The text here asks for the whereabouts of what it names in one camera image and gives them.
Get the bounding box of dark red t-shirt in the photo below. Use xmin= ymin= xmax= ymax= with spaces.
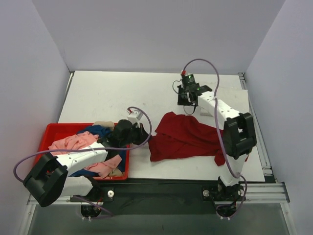
xmin=148 ymin=112 xmax=225 ymax=166

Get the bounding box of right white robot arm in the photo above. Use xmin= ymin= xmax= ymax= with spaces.
xmin=178 ymin=71 xmax=257 ymax=200

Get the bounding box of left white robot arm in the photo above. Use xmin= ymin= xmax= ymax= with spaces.
xmin=23 ymin=119 xmax=151 ymax=207

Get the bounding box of beige t-shirt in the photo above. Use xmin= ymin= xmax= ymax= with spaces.
xmin=93 ymin=121 xmax=123 ymax=179

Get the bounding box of navy blue t-shirt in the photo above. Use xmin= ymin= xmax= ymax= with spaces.
xmin=71 ymin=125 xmax=127 ymax=179

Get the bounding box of pink t-shirt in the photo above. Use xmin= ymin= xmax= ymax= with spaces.
xmin=48 ymin=131 xmax=123 ymax=179

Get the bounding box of red plastic bin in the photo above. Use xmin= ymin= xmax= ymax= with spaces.
xmin=39 ymin=123 xmax=129 ymax=181

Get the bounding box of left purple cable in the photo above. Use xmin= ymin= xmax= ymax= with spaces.
xmin=13 ymin=106 xmax=154 ymax=183

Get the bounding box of purple cable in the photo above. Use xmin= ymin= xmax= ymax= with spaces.
xmin=182 ymin=58 xmax=247 ymax=218
xmin=13 ymin=106 xmax=154 ymax=183

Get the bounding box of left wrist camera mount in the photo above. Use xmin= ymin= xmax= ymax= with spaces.
xmin=127 ymin=109 xmax=143 ymax=127

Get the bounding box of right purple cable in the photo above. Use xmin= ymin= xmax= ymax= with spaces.
xmin=182 ymin=58 xmax=247 ymax=218

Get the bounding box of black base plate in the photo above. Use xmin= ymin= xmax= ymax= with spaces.
xmin=69 ymin=178 xmax=239 ymax=216

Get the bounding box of aluminium frame rail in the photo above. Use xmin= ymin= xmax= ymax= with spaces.
xmin=246 ymin=183 xmax=290 ymax=204

